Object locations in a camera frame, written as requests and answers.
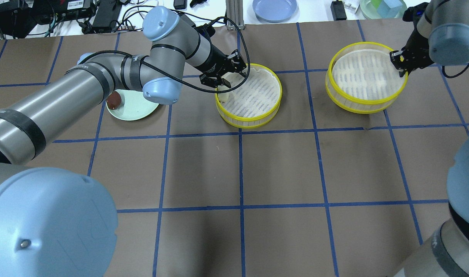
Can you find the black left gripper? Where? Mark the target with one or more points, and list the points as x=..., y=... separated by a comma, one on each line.
x=214, y=61

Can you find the blue plate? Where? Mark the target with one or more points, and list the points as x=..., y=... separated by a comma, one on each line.
x=274, y=11

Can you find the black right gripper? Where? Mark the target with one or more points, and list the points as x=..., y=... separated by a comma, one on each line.
x=415, y=47

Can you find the black power brick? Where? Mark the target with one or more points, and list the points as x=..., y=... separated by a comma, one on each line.
x=338, y=10

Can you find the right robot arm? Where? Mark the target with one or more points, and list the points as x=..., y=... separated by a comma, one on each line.
x=440, y=36

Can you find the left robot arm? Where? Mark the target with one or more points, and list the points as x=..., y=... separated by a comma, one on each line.
x=58, y=223

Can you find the green bowl with blocks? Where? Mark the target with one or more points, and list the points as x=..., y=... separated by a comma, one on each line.
x=376, y=9

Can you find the light green plate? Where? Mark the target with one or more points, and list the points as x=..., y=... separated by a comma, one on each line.
x=134, y=106

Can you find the aluminium frame post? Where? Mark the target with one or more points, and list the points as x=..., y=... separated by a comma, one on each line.
x=234, y=11

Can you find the white bun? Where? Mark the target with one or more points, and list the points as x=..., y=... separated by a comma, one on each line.
x=224, y=90

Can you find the yellow steamer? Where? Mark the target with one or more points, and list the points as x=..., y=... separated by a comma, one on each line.
x=362, y=79
x=255, y=103

